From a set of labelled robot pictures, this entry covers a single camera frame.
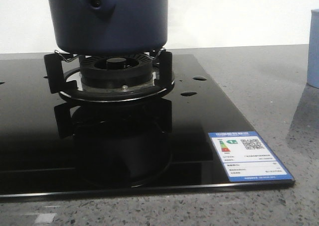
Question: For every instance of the dark blue pot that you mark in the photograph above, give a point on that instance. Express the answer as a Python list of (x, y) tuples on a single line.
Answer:
[(106, 27)]

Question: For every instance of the light blue ribbed cup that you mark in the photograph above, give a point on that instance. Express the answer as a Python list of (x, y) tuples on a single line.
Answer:
[(313, 56)]

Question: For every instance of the right black burner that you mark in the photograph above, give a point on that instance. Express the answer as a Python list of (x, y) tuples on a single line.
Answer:
[(115, 71)]

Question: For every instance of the black glass gas stove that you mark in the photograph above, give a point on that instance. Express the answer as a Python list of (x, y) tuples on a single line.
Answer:
[(50, 148)]

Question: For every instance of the blue energy label sticker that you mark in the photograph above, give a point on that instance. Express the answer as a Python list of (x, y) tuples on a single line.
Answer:
[(247, 158)]

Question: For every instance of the right black pan support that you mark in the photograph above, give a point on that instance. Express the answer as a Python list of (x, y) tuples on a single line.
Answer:
[(70, 87)]

